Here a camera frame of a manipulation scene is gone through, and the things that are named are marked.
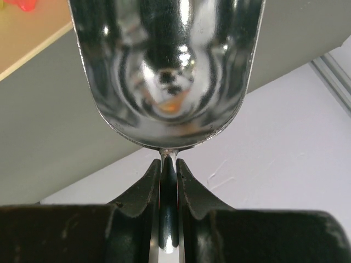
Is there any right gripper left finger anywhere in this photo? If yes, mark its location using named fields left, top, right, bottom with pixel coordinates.
left=108, top=159, right=161, bottom=262

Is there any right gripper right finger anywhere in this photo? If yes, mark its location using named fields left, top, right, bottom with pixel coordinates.
left=176, top=159, right=233, bottom=262

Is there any metal candy scoop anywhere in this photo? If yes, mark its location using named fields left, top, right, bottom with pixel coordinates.
left=68, top=1, right=265, bottom=253

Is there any beige tray of jelly candies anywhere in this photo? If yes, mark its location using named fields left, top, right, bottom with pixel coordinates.
left=1, top=1, right=72, bottom=79

